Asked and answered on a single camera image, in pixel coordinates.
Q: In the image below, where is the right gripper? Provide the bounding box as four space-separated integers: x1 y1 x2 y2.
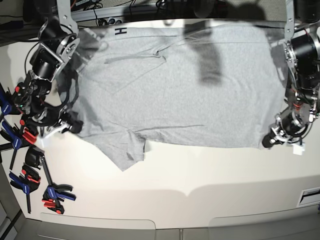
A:
23 99 83 138

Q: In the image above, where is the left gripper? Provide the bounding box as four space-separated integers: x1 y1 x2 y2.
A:
262 109 312 148

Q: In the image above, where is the grey T-shirt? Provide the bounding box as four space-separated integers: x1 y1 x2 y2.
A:
70 21 288 171

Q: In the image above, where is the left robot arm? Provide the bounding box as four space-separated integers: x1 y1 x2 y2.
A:
262 0 320 149

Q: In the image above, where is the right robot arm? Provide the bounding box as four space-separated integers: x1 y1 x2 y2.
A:
12 0 83 139

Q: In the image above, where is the long blue red bar clamp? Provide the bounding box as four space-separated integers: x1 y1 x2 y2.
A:
25 147 77 215

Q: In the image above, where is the top blue red bar clamp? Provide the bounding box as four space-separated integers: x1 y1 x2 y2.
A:
0 84 21 121

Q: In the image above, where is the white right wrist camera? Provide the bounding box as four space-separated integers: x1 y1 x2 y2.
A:
36 136 53 150

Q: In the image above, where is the aluminium frame rail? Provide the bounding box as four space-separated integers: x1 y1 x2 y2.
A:
71 4 131 25

